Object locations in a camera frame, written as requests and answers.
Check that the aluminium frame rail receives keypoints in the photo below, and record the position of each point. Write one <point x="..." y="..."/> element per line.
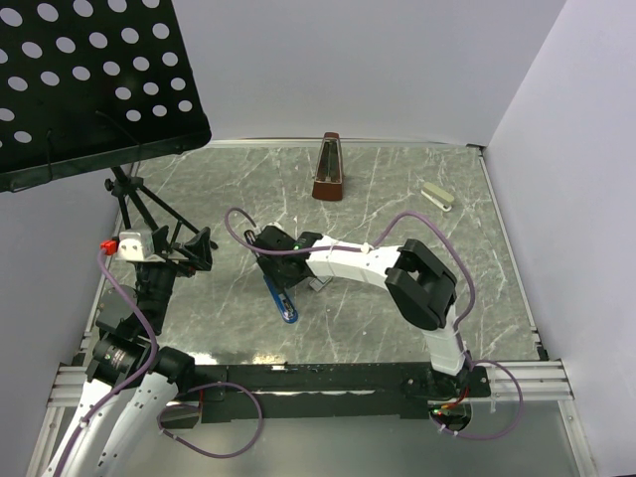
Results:
<point x="538" y="381"/>

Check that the small beige white stapler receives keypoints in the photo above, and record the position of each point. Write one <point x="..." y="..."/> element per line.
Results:
<point x="442" y="199"/>

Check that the black perforated music stand desk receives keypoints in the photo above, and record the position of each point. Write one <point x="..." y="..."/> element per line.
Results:
<point x="90" y="85"/>

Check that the brown wooden metronome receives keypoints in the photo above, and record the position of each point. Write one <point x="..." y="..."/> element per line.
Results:
<point x="329" y="177"/>

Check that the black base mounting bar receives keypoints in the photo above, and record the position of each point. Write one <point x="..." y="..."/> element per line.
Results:
<point x="231" y="392"/>

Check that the blue metal stapler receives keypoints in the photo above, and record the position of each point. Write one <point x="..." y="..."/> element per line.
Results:
<point x="283" y="302"/>

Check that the black music stand tripod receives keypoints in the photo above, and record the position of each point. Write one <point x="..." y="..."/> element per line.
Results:
<point x="125" y="186"/>

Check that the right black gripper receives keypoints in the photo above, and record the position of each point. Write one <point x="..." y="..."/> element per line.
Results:
<point x="269" y="269"/>

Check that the white staple box tray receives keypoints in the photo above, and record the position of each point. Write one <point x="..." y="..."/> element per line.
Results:
<point x="318" y="283"/>

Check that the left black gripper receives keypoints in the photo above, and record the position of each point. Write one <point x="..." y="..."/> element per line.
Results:
<point x="198" y="249"/>

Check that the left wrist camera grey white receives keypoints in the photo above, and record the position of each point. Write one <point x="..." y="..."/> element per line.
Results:
<point x="132" y="246"/>

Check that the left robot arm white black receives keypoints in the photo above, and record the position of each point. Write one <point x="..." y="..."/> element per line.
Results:
<point x="129" y="376"/>

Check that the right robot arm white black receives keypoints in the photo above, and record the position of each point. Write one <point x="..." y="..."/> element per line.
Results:
<point x="421" y="286"/>

